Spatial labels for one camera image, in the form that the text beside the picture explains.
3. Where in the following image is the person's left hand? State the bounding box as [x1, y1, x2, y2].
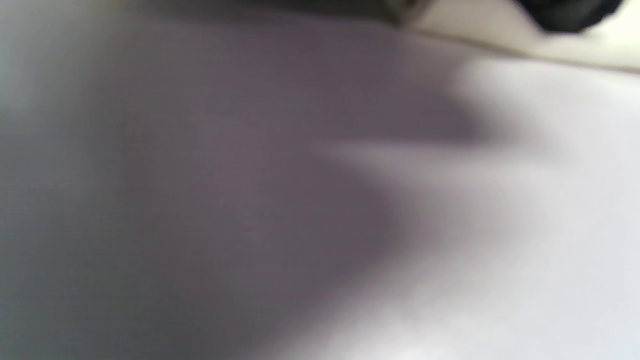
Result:
[515, 0, 626, 33]

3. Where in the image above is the flower print cream canvas bag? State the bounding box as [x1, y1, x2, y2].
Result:
[400, 0, 640, 73]

